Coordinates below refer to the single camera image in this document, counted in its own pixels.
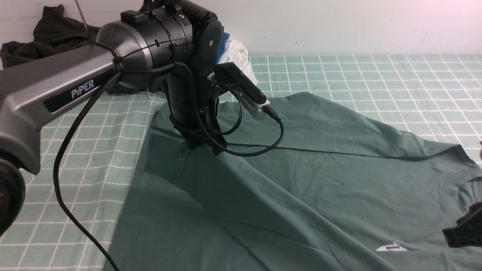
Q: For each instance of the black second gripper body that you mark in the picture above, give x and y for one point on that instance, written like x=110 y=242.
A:
x=468 y=229

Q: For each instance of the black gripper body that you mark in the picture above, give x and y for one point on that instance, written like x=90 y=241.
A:
x=193 y=102

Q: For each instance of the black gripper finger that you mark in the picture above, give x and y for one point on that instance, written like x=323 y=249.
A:
x=194 y=139
x=216 y=142

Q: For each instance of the green long-sleeved shirt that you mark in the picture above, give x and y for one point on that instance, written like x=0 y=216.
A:
x=340 y=192

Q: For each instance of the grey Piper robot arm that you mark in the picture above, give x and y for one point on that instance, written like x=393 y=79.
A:
x=177 y=39

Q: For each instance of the white garment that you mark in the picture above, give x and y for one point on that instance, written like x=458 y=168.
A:
x=234 y=51

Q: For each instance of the blue garment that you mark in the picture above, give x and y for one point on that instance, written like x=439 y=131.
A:
x=225 y=39

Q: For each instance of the green checkered tablecloth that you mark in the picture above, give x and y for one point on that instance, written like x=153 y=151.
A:
x=436 y=97

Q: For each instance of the dark brown crumpled garment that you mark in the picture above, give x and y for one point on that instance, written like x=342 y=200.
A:
x=53 y=34

